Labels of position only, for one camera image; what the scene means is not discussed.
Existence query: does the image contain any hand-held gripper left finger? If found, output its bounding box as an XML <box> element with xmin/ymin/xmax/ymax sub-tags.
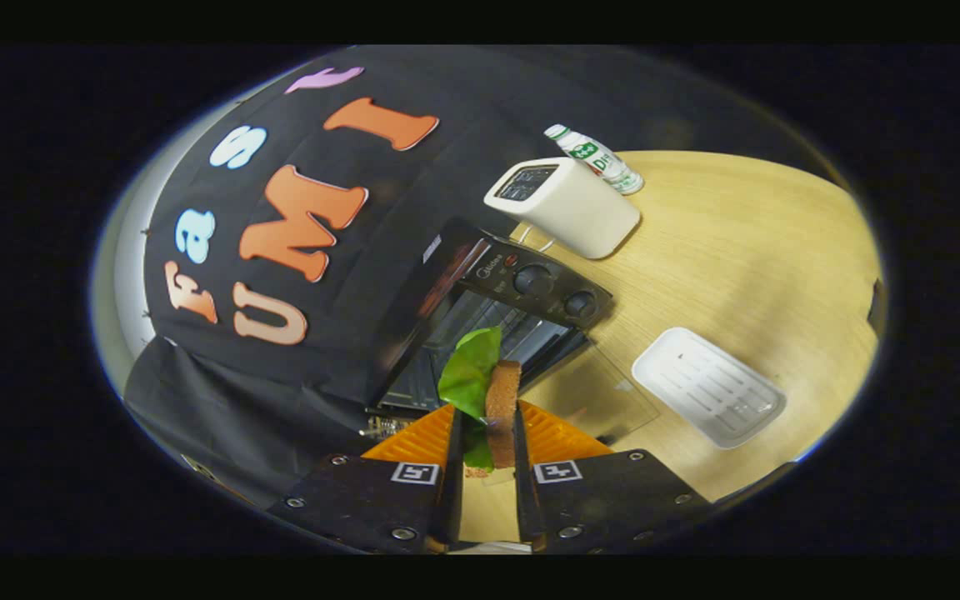
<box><xmin>267</xmin><ymin>404</ymin><xmax>465</xmax><ymax>556</ymax></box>

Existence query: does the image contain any white rectangular tray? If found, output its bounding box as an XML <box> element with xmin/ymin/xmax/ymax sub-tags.
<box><xmin>631</xmin><ymin>327</ymin><xmax>788</xmax><ymax>451</ymax></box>

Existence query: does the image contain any black toaster oven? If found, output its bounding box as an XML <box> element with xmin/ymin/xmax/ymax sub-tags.
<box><xmin>363</xmin><ymin>217</ymin><xmax>661</xmax><ymax>439</ymax></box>

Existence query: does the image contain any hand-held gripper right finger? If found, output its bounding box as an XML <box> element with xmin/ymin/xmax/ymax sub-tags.
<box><xmin>512</xmin><ymin>400</ymin><xmax>715</xmax><ymax>556</ymax></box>

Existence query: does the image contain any white pop-up toaster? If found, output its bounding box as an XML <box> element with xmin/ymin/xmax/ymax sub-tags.
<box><xmin>483</xmin><ymin>157</ymin><xmax>642</xmax><ymax>261</ymax></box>

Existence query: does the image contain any white bread lettuce sandwich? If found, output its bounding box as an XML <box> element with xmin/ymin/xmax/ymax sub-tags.
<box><xmin>437</xmin><ymin>326</ymin><xmax>523</xmax><ymax>471</ymax></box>

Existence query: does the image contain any green label plastic bottle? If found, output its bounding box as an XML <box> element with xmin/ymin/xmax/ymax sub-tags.
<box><xmin>544</xmin><ymin>124</ymin><xmax>646</xmax><ymax>197</ymax></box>

